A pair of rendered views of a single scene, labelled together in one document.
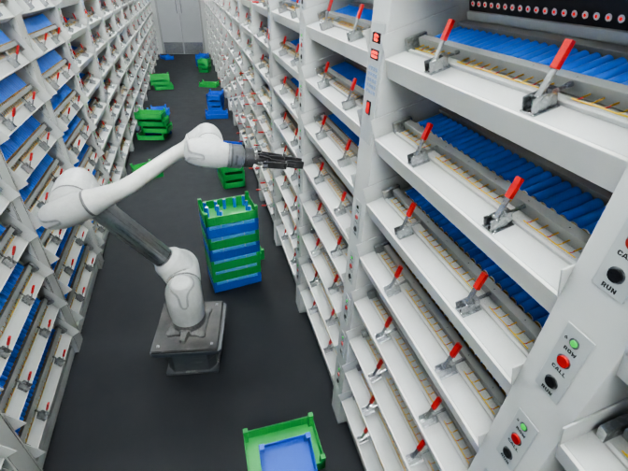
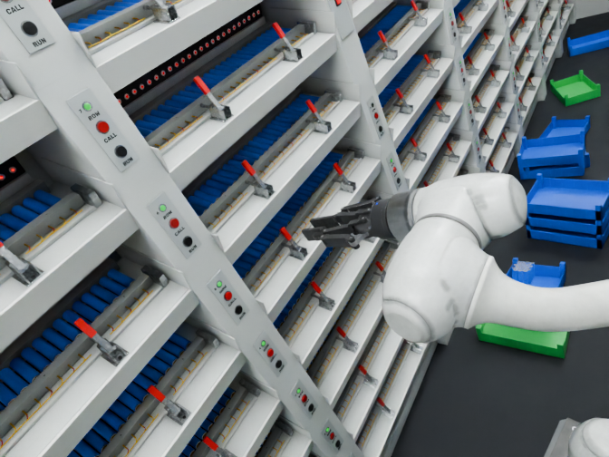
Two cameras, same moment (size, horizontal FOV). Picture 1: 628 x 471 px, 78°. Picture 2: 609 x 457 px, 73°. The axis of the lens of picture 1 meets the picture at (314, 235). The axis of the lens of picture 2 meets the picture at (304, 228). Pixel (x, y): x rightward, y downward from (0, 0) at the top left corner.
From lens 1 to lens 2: 1.92 m
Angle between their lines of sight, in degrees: 89
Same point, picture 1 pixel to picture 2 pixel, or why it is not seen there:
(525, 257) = not seen: outside the picture
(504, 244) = not seen: outside the picture
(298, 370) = (455, 399)
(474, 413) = (441, 63)
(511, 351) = (429, 13)
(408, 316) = (416, 98)
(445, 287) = (415, 33)
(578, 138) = not seen: outside the picture
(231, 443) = (582, 362)
